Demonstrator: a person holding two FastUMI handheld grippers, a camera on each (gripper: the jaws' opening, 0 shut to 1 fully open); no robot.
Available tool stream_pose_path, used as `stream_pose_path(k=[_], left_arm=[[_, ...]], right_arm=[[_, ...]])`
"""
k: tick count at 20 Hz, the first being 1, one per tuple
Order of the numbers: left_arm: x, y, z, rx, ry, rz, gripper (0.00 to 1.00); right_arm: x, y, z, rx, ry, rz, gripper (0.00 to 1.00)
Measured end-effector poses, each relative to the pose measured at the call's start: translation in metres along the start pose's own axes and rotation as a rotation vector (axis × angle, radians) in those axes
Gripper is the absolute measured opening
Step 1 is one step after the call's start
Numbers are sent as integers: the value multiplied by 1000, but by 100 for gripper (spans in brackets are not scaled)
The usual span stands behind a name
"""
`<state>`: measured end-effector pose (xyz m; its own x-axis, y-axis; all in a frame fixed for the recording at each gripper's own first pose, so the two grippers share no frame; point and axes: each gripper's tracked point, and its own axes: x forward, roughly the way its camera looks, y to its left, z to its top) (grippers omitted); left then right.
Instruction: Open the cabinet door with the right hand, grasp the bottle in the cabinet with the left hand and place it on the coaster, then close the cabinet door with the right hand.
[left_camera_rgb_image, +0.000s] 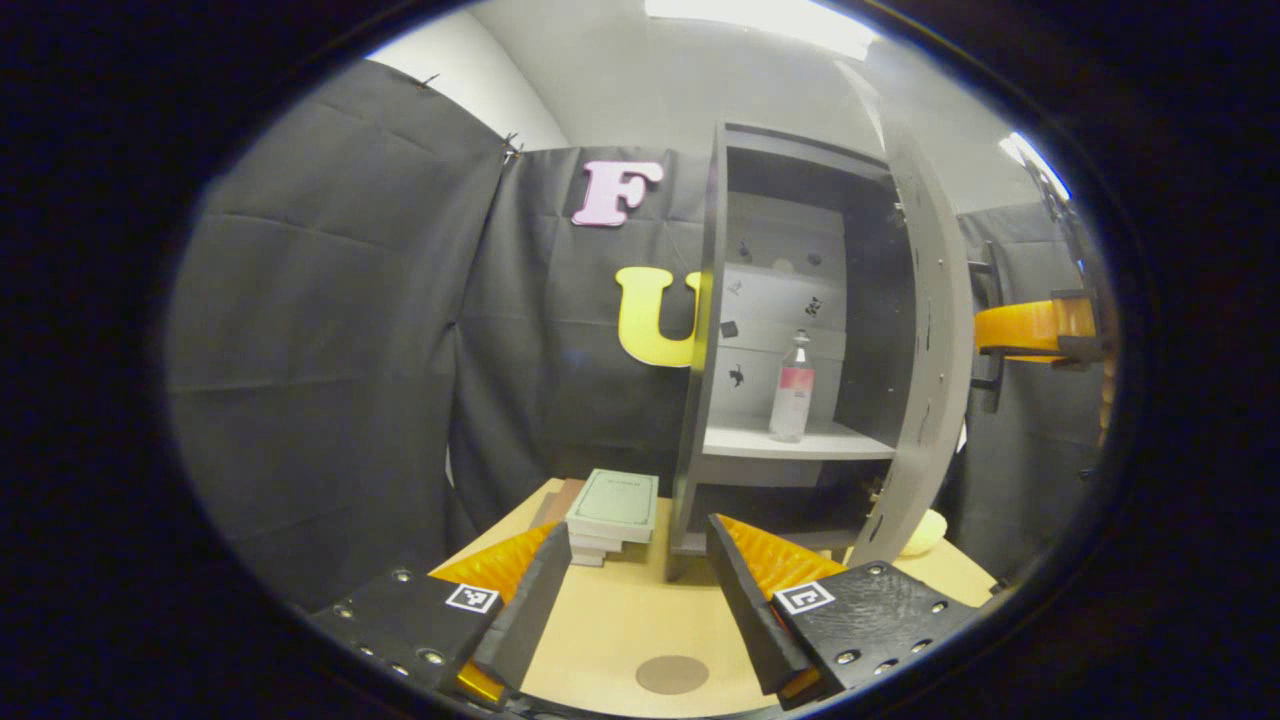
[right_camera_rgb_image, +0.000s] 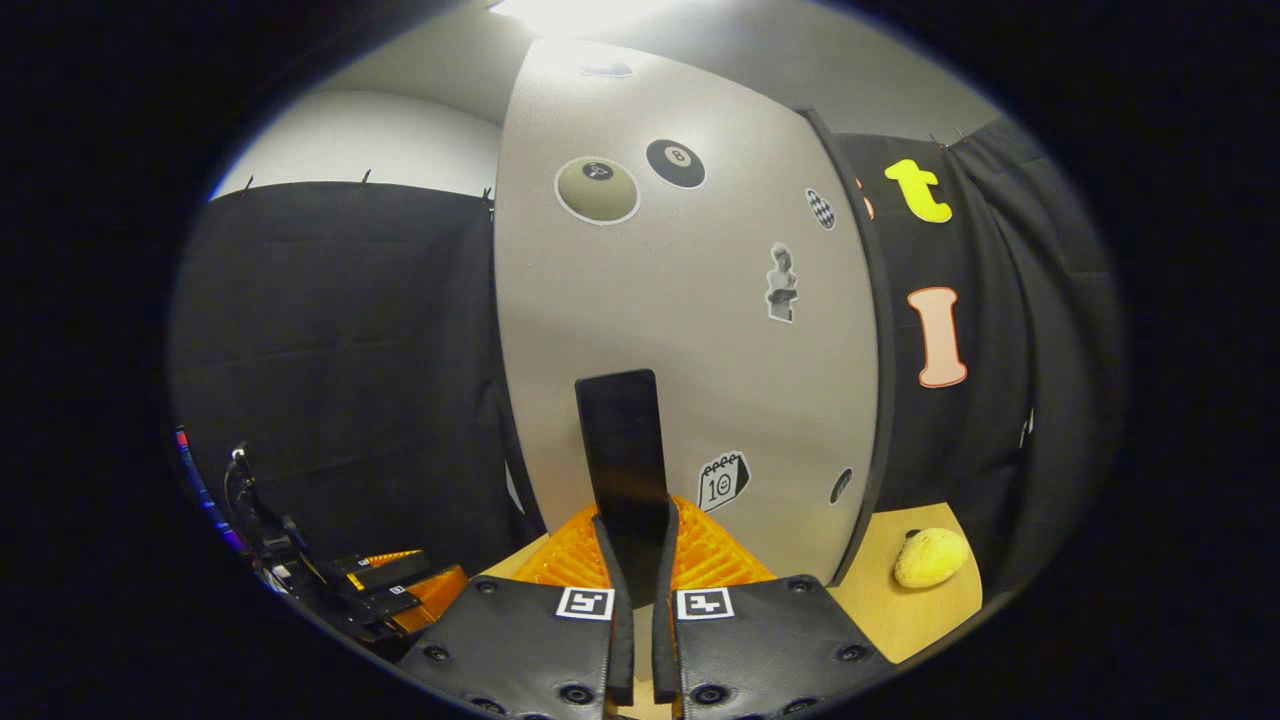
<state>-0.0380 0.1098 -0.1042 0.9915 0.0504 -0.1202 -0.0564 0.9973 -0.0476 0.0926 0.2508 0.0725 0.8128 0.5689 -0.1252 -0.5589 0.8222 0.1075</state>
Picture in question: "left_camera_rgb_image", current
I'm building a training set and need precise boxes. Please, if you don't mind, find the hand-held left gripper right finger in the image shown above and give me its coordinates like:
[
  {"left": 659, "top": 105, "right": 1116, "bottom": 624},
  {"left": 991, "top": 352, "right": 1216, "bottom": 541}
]
[{"left": 705, "top": 513, "right": 986, "bottom": 711}]

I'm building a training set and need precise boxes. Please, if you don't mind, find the yellow plush toy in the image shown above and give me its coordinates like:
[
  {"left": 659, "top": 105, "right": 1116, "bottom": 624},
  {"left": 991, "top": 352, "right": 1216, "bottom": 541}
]
[{"left": 898, "top": 508, "right": 947, "bottom": 558}]

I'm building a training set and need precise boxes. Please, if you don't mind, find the clear bottle with pink label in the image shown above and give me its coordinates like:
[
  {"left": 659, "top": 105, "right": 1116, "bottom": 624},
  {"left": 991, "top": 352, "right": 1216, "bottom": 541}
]
[{"left": 768, "top": 330, "right": 816, "bottom": 443}]

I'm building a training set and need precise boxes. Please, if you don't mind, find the dark grey cabinet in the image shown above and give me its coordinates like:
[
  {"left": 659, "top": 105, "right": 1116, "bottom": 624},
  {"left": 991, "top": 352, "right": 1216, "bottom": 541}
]
[{"left": 665, "top": 120, "right": 916, "bottom": 583}]

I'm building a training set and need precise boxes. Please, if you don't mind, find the round brown coaster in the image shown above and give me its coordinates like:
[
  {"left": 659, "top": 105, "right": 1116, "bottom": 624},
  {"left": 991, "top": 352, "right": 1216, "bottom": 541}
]
[{"left": 635, "top": 655, "right": 711, "bottom": 696}]

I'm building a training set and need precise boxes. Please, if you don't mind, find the black backdrop cloth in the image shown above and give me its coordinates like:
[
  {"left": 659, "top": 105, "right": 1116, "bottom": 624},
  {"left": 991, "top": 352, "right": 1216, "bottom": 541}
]
[{"left": 165, "top": 58, "right": 1111, "bottom": 613}]

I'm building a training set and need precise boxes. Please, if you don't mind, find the stack of white books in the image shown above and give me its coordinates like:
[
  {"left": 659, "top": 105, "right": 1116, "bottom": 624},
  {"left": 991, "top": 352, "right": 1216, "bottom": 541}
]
[{"left": 568, "top": 528, "right": 651, "bottom": 568}]

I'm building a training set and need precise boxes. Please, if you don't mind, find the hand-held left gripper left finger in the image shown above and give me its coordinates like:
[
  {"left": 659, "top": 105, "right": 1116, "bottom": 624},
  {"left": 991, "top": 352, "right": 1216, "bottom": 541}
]
[{"left": 310, "top": 520, "right": 573, "bottom": 713}]

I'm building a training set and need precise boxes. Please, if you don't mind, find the black door handle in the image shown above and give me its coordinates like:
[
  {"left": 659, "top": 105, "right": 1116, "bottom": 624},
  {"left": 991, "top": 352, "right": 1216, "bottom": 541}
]
[{"left": 968, "top": 240, "right": 1006, "bottom": 413}]

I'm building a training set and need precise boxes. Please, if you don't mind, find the brown book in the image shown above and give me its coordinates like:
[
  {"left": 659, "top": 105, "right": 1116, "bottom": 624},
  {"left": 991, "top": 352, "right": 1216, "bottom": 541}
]
[{"left": 530, "top": 478, "right": 586, "bottom": 531}]

